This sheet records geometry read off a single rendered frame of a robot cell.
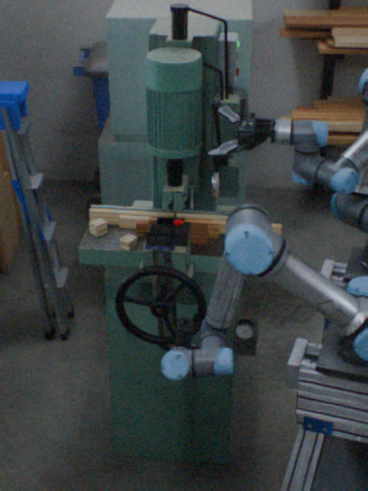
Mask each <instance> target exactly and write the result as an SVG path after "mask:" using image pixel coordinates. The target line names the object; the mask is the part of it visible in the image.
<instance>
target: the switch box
mask: <svg viewBox="0 0 368 491"><path fill-rule="evenodd" d="M237 41H238V33H227V74H228V87H234V86H235V84H236V80H237V78H236V76H237V75H236V70H237V62H238V60H237V52H238V49H237ZM218 69H220V70H221V71H222V79H223V86H225V71H224V33H220V35H219V39H218Z"/></svg>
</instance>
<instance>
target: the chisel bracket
mask: <svg viewBox="0 0 368 491"><path fill-rule="evenodd" d="M188 183H189V176H188V175H183V184H182V185H179V186H170V185H168V179H167V181H166V184H165V187H164V191H162V209H164V210H170V209H169V208H168V204H169V203H171V201H172V199H173V200H174V203H173V209H172V210H178V211H183V210H184V208H185V204H186V199H187V196H188V193H189V189H187V188H188Z"/></svg>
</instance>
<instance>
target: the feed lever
mask: <svg viewBox="0 0 368 491"><path fill-rule="evenodd" d="M209 105H210V108H212V110H214V111H215V119H216V129H217V138H218V148H219V147H220V146H221V134H220V125H219V108H220V107H221V101H220V100H219V99H212V100H211V101H210V103H209ZM218 148H214V149H213V150H215V149H218ZM213 164H215V165H227V164H228V153H226V154H213Z"/></svg>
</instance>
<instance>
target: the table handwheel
mask: <svg viewBox="0 0 368 491"><path fill-rule="evenodd" d="M153 275H161V276H168V277H170V278H173V279H176V280H178V281H179V282H182V283H181V284H179V285H178V286H177V287H176V288H175V289H174V290H173V291H172V293H171V294H170V295H168V291H167V285H165V284H161V285H160V293H159V294H158V295H157V296H155V297H154V298H153V300H152V302H151V301H146V300H140V299H135V298H131V297H126V296H125V294H126V292H127V288H128V287H130V286H131V285H132V284H133V283H134V282H135V281H137V280H139V279H141V278H143V277H148V276H153ZM185 286H187V287H188V288H189V289H190V290H191V291H192V294H193V295H194V297H195V300H197V304H198V314H199V326H198V328H197V329H194V330H193V335H194V334H197V333H198V331H199V330H200V329H201V326H202V322H203V320H204V319H205V317H206V314H207V304H206V299H205V296H204V294H203V292H202V289H201V287H200V286H199V285H198V284H197V283H196V282H195V281H194V280H193V279H192V278H190V277H189V276H188V275H186V273H184V272H183V271H181V270H177V269H173V268H169V267H161V266H152V267H145V268H141V269H137V270H136V271H134V272H132V273H131V274H130V275H128V276H127V277H126V278H125V279H124V280H123V281H122V283H121V284H120V286H119V288H118V290H117V293H116V299H115V306H116V312H117V315H118V317H119V319H120V320H121V322H122V323H123V326H124V327H125V328H126V329H127V330H128V331H129V332H130V333H131V334H132V335H134V336H135V337H137V338H139V339H141V340H144V341H145V342H148V343H151V344H156V345H172V344H175V336H176V334H175V331H174V329H173V327H172V324H171V321H170V319H169V317H168V314H169V312H170V309H171V304H172V303H171V300H172V299H173V298H174V297H175V296H176V295H177V294H178V293H179V291H181V290H182V289H183V288H184V287H185ZM124 301H125V302H130V303H135V304H140V305H144V306H149V307H150V311H151V313H152V314H153V315H154V316H156V317H162V318H164V320H165V322H166V324H167V327H168V329H169V331H170V334H171V335H170V336H167V337H162V336H156V335H152V334H149V333H146V332H144V331H142V330H140V329H139V328H137V327H136V326H135V325H134V323H133V322H132V321H131V320H129V318H128V317H127V314H126V311H125V306H124Z"/></svg>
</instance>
